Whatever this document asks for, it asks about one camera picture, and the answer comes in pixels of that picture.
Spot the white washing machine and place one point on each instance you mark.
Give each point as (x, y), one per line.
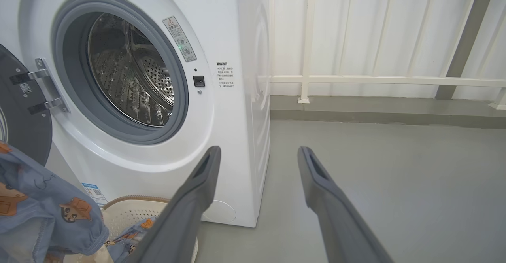
(221, 116)

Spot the chrome door hinge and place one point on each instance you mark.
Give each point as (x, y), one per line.
(47, 85)

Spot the blue energy label sticker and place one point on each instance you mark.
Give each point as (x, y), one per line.
(94, 193)

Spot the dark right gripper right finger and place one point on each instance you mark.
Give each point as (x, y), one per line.
(340, 223)

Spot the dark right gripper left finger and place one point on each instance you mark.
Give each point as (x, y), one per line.
(185, 215)

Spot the grey metal post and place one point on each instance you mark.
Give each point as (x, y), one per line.
(462, 45)

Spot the dark round washing machine door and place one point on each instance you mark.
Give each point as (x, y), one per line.
(23, 128)

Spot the cream perforated laundry basket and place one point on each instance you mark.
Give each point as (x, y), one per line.
(130, 211)

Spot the grey warning sticker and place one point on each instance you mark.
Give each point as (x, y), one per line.
(181, 39)

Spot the white metal railing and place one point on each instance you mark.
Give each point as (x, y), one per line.
(304, 37)

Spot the blue cartoon print garment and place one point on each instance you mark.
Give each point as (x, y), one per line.
(130, 239)
(39, 199)

